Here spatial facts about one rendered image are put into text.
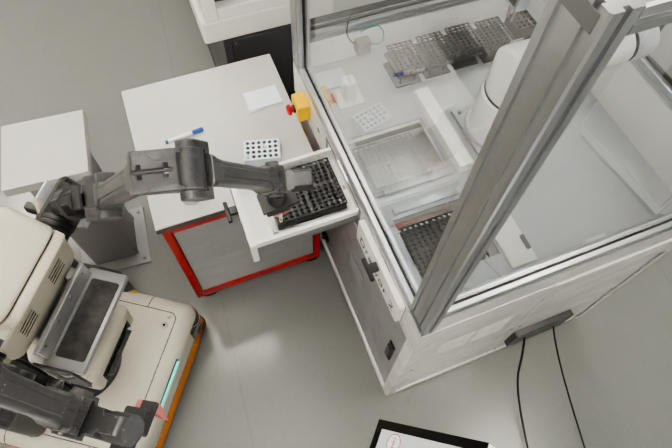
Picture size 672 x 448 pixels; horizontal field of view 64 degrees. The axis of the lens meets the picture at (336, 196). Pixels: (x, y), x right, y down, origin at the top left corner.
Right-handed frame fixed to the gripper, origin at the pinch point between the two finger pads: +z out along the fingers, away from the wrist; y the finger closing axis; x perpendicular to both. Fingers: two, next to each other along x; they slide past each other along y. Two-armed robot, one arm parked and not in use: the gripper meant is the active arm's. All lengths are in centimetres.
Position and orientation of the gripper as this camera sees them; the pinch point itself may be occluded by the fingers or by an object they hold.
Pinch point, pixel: (279, 213)
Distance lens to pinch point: 156.6
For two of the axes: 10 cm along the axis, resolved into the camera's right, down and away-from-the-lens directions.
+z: -0.1, 4.8, 8.8
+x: -3.8, -8.1, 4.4
